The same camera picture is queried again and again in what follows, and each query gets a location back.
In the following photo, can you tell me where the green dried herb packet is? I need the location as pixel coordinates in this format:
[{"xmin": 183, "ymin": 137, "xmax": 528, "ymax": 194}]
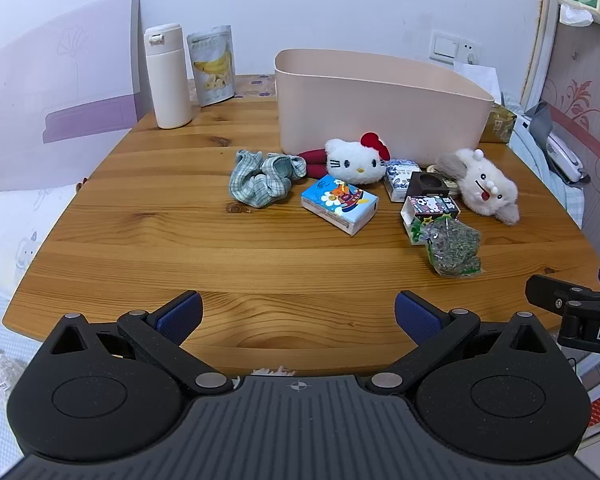
[{"xmin": 425, "ymin": 217, "xmax": 482, "ymax": 278}]

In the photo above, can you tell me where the white grey plush toy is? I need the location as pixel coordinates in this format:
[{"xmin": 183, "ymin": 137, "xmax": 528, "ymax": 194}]
[{"xmin": 435, "ymin": 148, "xmax": 520, "ymax": 226}]

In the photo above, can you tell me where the small Hello Kitty card box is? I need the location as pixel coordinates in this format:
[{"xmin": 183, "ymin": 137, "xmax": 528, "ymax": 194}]
[{"xmin": 400, "ymin": 195, "xmax": 460, "ymax": 245}]

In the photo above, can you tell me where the black cube chalk holder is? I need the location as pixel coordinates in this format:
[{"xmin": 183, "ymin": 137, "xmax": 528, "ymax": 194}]
[{"xmin": 406, "ymin": 171, "xmax": 450, "ymax": 197}]

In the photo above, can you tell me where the blue white floral tissue pack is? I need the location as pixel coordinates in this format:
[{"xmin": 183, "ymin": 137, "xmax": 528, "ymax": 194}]
[{"xmin": 382, "ymin": 159, "xmax": 420, "ymax": 203}]

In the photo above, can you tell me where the blue cartoon tissue pack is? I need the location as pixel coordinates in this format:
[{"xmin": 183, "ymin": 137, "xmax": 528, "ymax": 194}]
[{"xmin": 300, "ymin": 176, "xmax": 379, "ymax": 236}]

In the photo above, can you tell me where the Hello Kitty plush toy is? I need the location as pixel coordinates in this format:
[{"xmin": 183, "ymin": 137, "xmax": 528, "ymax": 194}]
[{"xmin": 299, "ymin": 132, "xmax": 390, "ymax": 185}]

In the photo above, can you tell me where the green plaid cloth scrunchie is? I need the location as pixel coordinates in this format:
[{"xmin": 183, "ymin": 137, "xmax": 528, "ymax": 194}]
[{"xmin": 228, "ymin": 150, "xmax": 308, "ymax": 209}]

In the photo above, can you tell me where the round cream balm tin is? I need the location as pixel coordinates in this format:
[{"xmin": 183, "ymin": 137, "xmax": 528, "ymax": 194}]
[{"xmin": 426, "ymin": 165, "xmax": 460, "ymax": 195}]

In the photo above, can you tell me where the white cartoon pillow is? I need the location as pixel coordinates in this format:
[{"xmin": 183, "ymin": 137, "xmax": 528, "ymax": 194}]
[{"xmin": 0, "ymin": 185, "xmax": 76, "ymax": 299}]

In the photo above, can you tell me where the beige plastic storage bin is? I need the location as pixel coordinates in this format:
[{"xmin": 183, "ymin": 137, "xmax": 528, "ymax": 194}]
[{"xmin": 274, "ymin": 49, "xmax": 493, "ymax": 166}]

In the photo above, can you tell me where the white tissue sheet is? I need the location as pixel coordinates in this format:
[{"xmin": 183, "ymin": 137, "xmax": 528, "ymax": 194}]
[{"xmin": 453, "ymin": 61, "xmax": 502, "ymax": 105}]

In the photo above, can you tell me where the white thermos bottle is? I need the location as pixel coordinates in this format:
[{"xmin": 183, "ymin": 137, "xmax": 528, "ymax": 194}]
[{"xmin": 144, "ymin": 23, "xmax": 193, "ymax": 129}]

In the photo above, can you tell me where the banana chips snack bag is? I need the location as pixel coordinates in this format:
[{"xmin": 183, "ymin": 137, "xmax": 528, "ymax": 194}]
[{"xmin": 186, "ymin": 25, "xmax": 235, "ymax": 106}]

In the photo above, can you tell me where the white pink device with strap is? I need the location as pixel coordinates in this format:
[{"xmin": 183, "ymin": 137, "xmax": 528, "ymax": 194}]
[{"xmin": 522, "ymin": 101, "xmax": 590, "ymax": 188}]

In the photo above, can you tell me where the white wall switch socket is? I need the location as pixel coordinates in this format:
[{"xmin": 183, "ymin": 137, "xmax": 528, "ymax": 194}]
[{"xmin": 429, "ymin": 30, "xmax": 481, "ymax": 65}]

